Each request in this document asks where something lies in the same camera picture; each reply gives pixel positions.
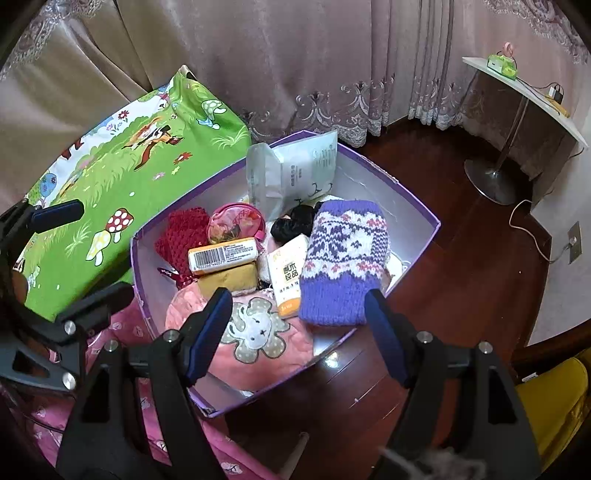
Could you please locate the beige satin curtain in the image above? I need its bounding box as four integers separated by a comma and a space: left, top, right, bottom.
0, 18, 185, 213

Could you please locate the round pink pouch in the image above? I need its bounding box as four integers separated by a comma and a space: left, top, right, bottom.
207, 203, 266, 245

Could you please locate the wall outlet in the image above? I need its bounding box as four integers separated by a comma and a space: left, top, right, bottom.
567, 222, 583, 265

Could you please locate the white cable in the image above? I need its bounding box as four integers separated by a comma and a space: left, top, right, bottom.
509, 198, 552, 265

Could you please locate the green device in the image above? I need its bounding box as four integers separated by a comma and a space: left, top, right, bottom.
487, 42, 519, 79

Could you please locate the wrapped soap bar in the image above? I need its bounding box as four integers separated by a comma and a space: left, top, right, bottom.
187, 237, 263, 276

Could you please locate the white orange small box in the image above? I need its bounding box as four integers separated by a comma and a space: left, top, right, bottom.
267, 234, 309, 318

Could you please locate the black scrunchie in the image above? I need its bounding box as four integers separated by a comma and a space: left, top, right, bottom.
270, 203, 324, 241

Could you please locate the purple cardboard box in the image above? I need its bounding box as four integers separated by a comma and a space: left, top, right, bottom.
130, 130, 441, 418

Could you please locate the pink towel with flower patch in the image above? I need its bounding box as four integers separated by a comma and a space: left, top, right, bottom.
165, 281, 317, 391

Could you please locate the white round side table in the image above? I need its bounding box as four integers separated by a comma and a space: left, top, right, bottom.
462, 56, 591, 206

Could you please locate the lace trimmed curtain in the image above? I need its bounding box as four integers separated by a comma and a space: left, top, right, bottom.
115, 0, 591, 148

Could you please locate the yellow plastic object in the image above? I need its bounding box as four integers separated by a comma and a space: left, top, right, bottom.
515, 355, 591, 472

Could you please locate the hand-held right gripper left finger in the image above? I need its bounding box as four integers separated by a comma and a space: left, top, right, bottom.
55, 287, 234, 480

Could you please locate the yellow sponge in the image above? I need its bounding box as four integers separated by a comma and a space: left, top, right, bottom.
196, 263, 258, 296

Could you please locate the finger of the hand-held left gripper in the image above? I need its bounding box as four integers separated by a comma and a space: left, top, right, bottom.
0, 282, 134, 393
0, 199, 85, 259

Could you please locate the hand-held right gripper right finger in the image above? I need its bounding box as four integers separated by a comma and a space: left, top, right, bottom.
364, 288, 542, 480

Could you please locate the red knitted cloth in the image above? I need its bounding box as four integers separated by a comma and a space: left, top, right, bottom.
154, 207, 211, 273

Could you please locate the white plastic packet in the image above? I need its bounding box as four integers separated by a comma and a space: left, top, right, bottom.
246, 131, 339, 217

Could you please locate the green printed blanket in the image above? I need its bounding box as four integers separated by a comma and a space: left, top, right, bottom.
23, 69, 252, 321

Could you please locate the purple knitted sock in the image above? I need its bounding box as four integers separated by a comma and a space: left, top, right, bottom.
298, 200, 393, 328

